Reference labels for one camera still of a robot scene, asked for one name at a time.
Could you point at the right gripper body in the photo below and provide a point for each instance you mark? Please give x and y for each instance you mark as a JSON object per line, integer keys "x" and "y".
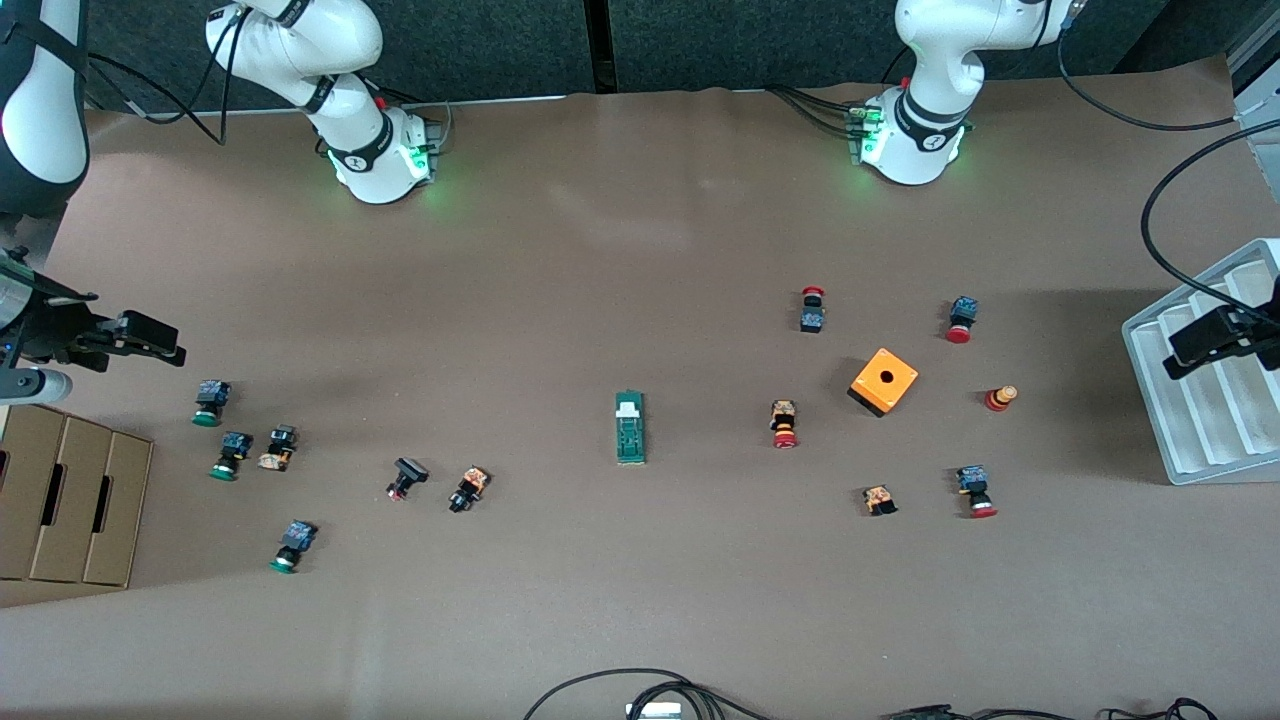
{"x": 48, "y": 327}

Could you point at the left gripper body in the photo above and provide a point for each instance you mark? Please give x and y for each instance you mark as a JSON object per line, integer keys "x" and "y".
{"x": 1262, "y": 334}

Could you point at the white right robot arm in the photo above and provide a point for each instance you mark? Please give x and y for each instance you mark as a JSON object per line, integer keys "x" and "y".
{"x": 350, "y": 150}

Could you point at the grey ribbed plastic tray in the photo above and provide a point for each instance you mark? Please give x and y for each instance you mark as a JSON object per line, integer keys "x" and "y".
{"x": 1200, "y": 430}

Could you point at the green push button blue block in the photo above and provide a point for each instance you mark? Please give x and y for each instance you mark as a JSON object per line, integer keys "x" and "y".
{"x": 231, "y": 452}
{"x": 293, "y": 544}
{"x": 211, "y": 400}

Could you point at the brown cardboard box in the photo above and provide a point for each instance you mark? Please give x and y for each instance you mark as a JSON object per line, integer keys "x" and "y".
{"x": 70, "y": 500}

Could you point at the red yellow button head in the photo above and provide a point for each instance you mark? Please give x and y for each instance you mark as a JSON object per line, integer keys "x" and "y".
{"x": 1000, "y": 398}

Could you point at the red mushroom button blue block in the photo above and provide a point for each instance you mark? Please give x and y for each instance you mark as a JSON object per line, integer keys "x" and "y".
{"x": 961, "y": 318}
{"x": 975, "y": 490}

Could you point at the black square button red block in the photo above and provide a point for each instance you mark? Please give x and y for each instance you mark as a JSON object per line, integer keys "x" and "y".
{"x": 407, "y": 474}

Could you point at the orange contact block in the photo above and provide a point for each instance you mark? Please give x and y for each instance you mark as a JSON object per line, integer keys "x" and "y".
{"x": 879, "y": 499}

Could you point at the small red button blue block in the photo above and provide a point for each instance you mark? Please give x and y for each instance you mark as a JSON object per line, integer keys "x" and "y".
{"x": 812, "y": 315}

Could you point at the red mushroom button orange block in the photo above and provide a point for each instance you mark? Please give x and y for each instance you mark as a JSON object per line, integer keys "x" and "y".
{"x": 784, "y": 423}

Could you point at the brown paper table cover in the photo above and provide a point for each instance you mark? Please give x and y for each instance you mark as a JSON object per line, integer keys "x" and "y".
{"x": 600, "y": 580}

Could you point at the grey metal frame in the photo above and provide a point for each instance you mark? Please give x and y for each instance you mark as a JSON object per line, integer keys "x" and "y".
{"x": 1265, "y": 150}

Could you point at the orange button enclosure box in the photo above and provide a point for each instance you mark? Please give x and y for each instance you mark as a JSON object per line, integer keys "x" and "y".
{"x": 890, "y": 392}

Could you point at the black vertical panel post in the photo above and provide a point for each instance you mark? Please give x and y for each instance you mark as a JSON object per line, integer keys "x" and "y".
{"x": 600, "y": 40}

